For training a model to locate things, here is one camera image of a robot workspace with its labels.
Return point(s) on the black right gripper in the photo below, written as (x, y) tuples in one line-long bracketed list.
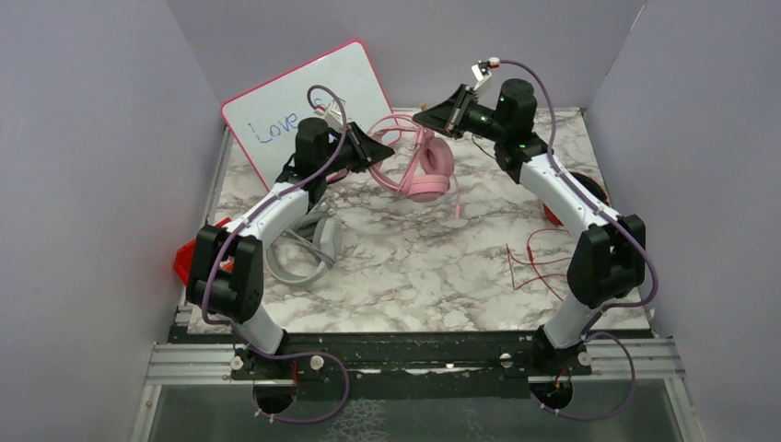
[(448, 116)]

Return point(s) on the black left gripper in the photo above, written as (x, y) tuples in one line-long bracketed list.
[(367, 149)]

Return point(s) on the pink headphones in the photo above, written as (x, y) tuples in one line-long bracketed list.
[(430, 171)]

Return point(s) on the grey white headphones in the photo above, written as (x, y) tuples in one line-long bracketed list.
[(317, 237)]

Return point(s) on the red black headphones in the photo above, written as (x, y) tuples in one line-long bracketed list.
[(591, 185)]

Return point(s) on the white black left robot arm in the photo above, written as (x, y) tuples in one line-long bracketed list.
[(226, 274)]

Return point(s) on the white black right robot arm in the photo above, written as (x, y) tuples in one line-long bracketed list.
[(607, 261)]

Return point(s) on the pink framed whiteboard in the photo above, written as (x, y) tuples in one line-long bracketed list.
[(264, 119)]

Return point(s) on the red plastic bin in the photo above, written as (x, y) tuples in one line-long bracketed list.
[(183, 259)]

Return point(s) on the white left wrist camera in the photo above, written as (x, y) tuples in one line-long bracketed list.
[(332, 114)]

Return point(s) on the black metal base rail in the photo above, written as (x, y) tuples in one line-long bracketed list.
[(391, 366)]

